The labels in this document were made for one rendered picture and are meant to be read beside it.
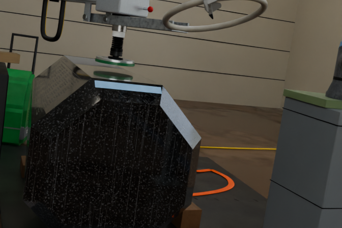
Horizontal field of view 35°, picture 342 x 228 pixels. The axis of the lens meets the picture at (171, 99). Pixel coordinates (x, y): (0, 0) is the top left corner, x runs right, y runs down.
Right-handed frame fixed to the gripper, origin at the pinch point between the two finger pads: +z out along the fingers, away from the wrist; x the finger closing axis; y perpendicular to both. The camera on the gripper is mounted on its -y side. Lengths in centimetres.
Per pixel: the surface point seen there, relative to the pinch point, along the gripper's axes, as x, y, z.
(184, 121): 30, -24, 40
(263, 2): 16.4, 22.6, -5.1
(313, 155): 31, 32, 64
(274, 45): 689, 10, -129
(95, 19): 56, -71, -28
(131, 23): 42, -46, -17
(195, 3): -0.9, -4.5, -5.7
